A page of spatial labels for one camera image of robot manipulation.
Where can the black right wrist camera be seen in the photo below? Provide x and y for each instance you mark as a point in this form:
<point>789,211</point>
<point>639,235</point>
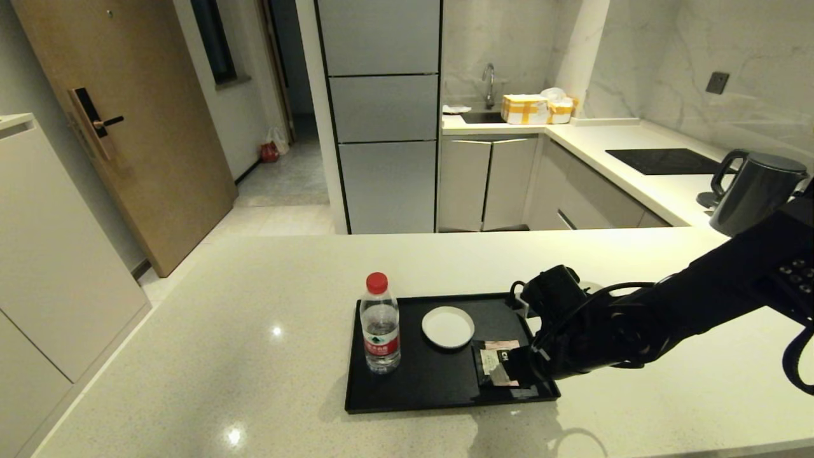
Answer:
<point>553,289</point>

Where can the black rectangular serving tray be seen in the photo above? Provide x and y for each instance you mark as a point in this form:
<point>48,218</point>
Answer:
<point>420,391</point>

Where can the pink tea bag packet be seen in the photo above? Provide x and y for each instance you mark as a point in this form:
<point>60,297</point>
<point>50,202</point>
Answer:
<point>491,364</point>

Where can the clear water bottle red label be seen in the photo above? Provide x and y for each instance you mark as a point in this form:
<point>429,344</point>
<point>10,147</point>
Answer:
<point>380,329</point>

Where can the large box yellow tape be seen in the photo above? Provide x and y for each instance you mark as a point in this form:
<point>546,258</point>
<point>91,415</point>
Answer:
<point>524,110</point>

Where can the black electronic door lock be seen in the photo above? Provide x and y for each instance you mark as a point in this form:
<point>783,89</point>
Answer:
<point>89,121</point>

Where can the white plastic bag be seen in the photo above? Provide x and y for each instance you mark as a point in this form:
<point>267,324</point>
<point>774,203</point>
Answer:
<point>280,140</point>

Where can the small box yellow tape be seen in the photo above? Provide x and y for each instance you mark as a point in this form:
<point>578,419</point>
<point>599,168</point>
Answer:
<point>561,112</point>

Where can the white bag on boxes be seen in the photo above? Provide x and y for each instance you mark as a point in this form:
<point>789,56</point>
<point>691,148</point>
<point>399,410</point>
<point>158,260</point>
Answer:
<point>553,94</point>

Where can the dark wall socket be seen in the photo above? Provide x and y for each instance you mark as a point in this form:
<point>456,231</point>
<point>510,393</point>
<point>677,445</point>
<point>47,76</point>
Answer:
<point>717,83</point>

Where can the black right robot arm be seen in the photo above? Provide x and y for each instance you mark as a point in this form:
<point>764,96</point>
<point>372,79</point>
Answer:
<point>731,280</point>

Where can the red bag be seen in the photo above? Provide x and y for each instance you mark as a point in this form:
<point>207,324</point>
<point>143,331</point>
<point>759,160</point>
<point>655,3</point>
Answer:
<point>269,153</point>

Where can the grey sink cabinet door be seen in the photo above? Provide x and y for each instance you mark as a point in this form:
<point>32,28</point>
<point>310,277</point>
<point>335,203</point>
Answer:
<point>463,186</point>
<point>512,183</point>

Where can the black induction cooktop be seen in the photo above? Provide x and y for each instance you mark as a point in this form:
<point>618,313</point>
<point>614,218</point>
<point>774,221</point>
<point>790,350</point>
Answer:
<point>661,162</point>

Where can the dark narrow window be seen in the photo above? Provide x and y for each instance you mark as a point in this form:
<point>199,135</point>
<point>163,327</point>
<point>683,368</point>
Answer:
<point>215,40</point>

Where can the tall grey refrigerator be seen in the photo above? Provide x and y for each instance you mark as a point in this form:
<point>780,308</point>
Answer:
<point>385,184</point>

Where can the round white coaster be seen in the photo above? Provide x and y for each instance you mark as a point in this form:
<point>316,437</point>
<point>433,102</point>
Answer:
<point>448,327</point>

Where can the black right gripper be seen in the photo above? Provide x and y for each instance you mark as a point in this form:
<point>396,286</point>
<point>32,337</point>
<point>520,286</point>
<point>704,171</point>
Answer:
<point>585,343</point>

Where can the black electric kettle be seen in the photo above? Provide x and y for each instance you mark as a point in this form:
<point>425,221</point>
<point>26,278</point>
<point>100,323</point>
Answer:
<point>757,191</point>

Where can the chrome sink faucet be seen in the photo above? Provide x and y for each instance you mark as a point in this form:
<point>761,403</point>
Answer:
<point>488,94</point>

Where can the grey lower kitchen cabinet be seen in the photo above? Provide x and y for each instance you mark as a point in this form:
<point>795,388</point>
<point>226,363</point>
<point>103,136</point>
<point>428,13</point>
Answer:
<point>591,199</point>

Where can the white cloth by sink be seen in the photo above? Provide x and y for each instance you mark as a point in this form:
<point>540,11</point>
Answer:
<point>455,109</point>

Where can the wooden entrance door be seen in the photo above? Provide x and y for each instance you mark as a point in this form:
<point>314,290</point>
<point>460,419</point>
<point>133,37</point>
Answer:
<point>146,159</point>

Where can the dark kitchen sink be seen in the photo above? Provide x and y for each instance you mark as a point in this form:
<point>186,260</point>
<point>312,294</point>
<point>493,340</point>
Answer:
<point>483,117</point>

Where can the white tall cabinet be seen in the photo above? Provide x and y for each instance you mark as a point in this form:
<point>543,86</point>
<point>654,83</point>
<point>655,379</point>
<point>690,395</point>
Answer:
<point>57,267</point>

